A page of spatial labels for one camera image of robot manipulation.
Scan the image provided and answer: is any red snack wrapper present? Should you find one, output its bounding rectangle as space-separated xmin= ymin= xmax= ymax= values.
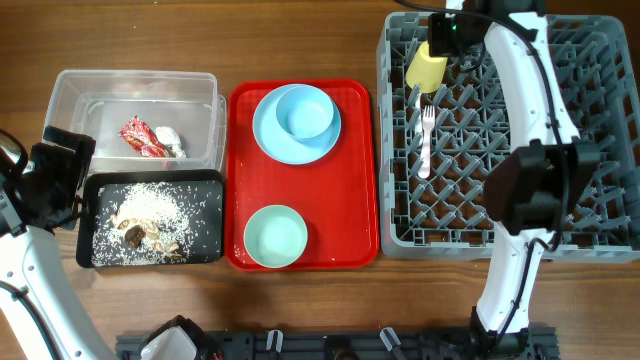
xmin=119 ymin=116 xmax=170 ymax=158

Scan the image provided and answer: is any white tissue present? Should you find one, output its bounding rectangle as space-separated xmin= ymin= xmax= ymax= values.
xmin=155 ymin=126 xmax=186 ymax=158

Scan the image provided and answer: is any light blue plate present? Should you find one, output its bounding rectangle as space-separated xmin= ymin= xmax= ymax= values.
xmin=252 ymin=84 xmax=342 ymax=165

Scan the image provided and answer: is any green bowl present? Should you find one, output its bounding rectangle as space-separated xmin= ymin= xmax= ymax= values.
xmin=243 ymin=205 xmax=308 ymax=269

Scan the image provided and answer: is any light blue small bowl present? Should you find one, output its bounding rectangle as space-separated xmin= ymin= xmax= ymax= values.
xmin=276 ymin=85 xmax=334 ymax=142

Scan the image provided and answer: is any white plastic spoon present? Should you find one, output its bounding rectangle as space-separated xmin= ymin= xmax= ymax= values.
xmin=412 ymin=93 xmax=424 ymax=135

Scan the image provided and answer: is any white plastic fork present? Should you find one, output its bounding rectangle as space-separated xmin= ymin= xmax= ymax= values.
xmin=418 ymin=105 xmax=436 ymax=179

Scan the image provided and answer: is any yellow plastic cup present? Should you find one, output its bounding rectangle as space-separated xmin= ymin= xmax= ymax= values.
xmin=405 ymin=41 xmax=448 ymax=94

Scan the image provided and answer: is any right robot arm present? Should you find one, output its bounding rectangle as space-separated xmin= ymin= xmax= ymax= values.
xmin=428 ymin=1 xmax=600 ymax=359

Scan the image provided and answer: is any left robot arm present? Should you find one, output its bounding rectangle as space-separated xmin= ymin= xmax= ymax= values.
xmin=1 ymin=126 xmax=116 ymax=359

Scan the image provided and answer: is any grey dishwasher rack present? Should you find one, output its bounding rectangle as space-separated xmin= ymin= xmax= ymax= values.
xmin=377 ymin=12 xmax=639 ymax=263

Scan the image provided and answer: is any clear plastic bin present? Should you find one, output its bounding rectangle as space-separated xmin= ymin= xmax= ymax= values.
xmin=44 ymin=70 xmax=227 ymax=174

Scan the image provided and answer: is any black tray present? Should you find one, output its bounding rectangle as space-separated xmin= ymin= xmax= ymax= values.
xmin=76 ymin=169 xmax=225 ymax=268

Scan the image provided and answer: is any food scraps and rice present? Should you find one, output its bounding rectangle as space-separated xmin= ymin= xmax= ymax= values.
xmin=91 ymin=180 xmax=224 ymax=267

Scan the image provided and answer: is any red serving tray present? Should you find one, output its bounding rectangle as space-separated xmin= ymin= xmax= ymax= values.
xmin=224 ymin=78 xmax=380 ymax=272

